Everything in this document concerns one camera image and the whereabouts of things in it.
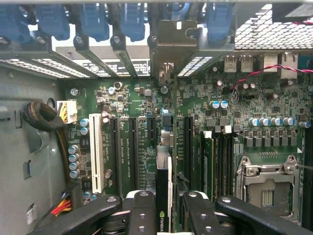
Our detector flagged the black RAM slot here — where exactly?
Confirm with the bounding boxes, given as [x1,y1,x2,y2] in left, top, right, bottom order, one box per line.
[302,121,313,230]
[214,126,224,198]
[224,125,235,198]

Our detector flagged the long black expansion slot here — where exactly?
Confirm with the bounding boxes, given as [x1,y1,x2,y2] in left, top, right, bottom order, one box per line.
[110,117,121,196]
[183,116,194,187]

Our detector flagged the metal CPU socket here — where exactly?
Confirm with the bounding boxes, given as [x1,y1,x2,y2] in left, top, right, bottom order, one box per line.
[236,154,300,217]

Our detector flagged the white expansion slot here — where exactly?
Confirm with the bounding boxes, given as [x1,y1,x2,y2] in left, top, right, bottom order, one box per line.
[89,113,105,194]

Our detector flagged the short black expansion slot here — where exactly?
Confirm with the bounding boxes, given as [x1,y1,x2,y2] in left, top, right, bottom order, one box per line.
[146,116,157,142]

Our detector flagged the green motherboard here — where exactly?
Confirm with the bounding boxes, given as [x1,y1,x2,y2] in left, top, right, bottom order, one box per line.
[57,66,313,228]

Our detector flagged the perforated metal slot cover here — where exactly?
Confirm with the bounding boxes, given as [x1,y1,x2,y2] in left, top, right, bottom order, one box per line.
[0,58,71,80]
[177,55,215,77]
[30,56,91,79]

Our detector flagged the silver USB port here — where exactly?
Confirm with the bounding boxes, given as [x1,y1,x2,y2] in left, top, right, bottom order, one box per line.
[224,55,238,73]
[240,55,254,73]

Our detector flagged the silver port block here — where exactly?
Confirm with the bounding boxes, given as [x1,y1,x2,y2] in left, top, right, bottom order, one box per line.
[263,53,279,73]
[280,51,299,79]

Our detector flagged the blue slot retainer clip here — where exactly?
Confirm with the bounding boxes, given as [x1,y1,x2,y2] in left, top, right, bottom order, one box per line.
[0,4,31,44]
[79,2,110,43]
[162,2,191,22]
[206,3,234,47]
[119,2,145,43]
[35,4,71,42]

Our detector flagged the black open PC case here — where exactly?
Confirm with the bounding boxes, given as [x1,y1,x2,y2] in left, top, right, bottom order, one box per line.
[0,0,313,235]

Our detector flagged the red yellow wire bundle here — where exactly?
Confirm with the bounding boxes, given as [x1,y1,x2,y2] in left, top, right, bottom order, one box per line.
[50,192,73,217]

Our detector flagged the white power plug yellow wires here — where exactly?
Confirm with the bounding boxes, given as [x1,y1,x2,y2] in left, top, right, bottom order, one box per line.
[56,100,78,125]

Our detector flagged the black sleeved cable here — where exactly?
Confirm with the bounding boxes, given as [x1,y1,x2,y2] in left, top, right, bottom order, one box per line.
[22,101,71,177]

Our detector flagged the red black twisted wire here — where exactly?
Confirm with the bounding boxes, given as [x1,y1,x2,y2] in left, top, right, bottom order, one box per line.
[229,64,313,90]

